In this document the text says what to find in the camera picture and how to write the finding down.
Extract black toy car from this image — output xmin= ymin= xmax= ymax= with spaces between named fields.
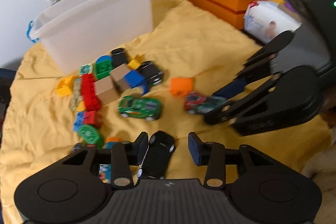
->
xmin=110 ymin=48 xmax=128 ymax=68
xmin=137 ymin=131 xmax=175 ymax=179

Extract yellow small building brick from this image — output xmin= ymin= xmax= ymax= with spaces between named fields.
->
xmin=127 ymin=55 xmax=143 ymax=70

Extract translucent white storage bin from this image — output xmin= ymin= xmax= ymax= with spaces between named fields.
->
xmin=27 ymin=0 xmax=153 ymax=74

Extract red toy car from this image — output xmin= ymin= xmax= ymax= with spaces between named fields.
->
xmin=183 ymin=91 xmax=207 ymax=115

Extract blue round disc piece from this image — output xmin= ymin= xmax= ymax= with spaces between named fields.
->
xmin=96 ymin=55 xmax=112 ymax=63

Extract green frog tile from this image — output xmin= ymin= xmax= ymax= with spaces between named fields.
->
xmin=78 ymin=64 xmax=93 ymax=76

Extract yellow hollow building brick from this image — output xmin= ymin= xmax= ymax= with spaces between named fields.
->
xmin=56 ymin=76 xmax=75 ymax=97

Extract wooden cube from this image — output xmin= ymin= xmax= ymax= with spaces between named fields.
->
xmin=110 ymin=64 xmax=130 ymax=93
xmin=94 ymin=76 xmax=120 ymax=105

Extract yellow quilted cloth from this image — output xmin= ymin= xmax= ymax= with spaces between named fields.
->
xmin=1 ymin=0 xmax=332 ymax=223

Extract grey-green toy train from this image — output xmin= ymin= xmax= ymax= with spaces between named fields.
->
xmin=70 ymin=78 xmax=81 ymax=111

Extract navy yellow race car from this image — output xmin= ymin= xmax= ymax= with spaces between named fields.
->
xmin=98 ymin=164 xmax=111 ymax=184

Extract green toy race car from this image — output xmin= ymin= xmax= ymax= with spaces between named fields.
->
xmin=117 ymin=96 xmax=162 ymax=121

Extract orange building brick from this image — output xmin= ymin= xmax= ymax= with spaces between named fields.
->
xmin=169 ymin=77 xmax=194 ymax=96

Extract orange flat boxes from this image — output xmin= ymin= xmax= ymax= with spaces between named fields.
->
xmin=176 ymin=0 xmax=284 ymax=30

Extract small red printed brick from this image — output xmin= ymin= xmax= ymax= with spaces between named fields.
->
xmin=83 ymin=111 xmax=102 ymax=128

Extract green arched snowflake block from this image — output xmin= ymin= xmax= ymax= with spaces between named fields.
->
xmin=77 ymin=124 xmax=104 ymax=149

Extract blue arch building block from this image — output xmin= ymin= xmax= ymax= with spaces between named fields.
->
xmin=124 ymin=70 xmax=149 ymax=95

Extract left wooden cube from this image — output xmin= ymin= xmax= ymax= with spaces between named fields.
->
xmin=94 ymin=76 xmax=120 ymax=105

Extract green square building brick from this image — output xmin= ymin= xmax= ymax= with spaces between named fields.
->
xmin=94 ymin=60 xmax=112 ymax=80

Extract long red building brick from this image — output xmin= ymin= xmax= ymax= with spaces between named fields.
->
xmin=81 ymin=73 xmax=101 ymax=111

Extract light blue small brick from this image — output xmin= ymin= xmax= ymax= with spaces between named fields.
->
xmin=73 ymin=111 xmax=85 ymax=132

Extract right wooden cube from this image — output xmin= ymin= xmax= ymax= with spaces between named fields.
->
xmin=110 ymin=64 xmax=130 ymax=93

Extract baby wipes pack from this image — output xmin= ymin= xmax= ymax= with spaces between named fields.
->
xmin=244 ymin=1 xmax=302 ymax=44

